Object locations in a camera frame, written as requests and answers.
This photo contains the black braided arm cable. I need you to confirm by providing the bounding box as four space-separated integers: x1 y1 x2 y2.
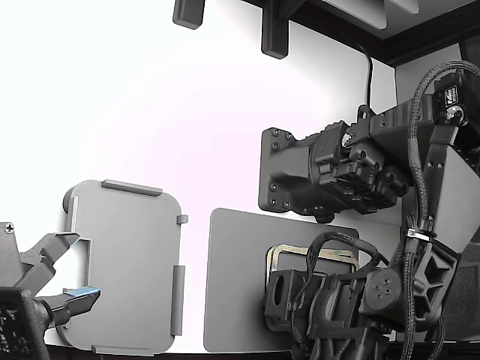
400 59 480 271

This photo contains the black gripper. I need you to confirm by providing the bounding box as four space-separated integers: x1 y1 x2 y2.
299 271 368 338

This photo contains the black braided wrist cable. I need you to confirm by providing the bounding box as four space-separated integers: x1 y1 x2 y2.
288 230 391 312

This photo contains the light gray frame holder plate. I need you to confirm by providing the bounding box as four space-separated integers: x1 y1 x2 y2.
61 178 189 357

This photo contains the thin black cable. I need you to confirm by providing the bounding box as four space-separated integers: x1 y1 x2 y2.
351 40 376 112

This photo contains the long black bracket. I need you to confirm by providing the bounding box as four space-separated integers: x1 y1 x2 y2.
260 0 290 60

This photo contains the white zip tie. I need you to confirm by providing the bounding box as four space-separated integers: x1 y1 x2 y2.
407 227 434 243

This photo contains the black enclosure frame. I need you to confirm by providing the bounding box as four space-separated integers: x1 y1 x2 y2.
239 0 480 69

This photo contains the short dark gray bracket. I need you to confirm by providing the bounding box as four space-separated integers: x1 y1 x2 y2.
172 0 206 30

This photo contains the gray flat base plate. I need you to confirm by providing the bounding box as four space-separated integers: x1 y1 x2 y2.
203 208 362 354

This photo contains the dark gray gripper finger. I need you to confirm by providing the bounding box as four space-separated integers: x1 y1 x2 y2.
18 231 82 298
36 286 103 328

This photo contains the tan rectangular adhesive frame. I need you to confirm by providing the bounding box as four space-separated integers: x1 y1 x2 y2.
268 244 360 275

